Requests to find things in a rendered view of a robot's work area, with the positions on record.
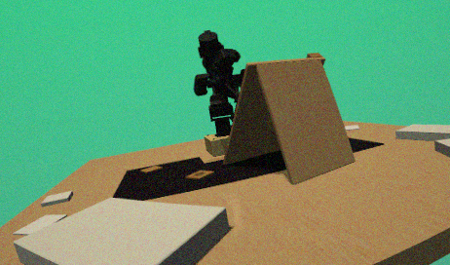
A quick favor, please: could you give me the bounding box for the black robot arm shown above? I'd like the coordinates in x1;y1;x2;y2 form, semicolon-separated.
198;30;241;137

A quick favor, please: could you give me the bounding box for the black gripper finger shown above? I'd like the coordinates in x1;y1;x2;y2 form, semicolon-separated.
230;75;242;95
215;76;239;99

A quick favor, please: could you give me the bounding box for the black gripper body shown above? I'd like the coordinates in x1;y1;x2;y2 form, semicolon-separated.
193;63;245;95

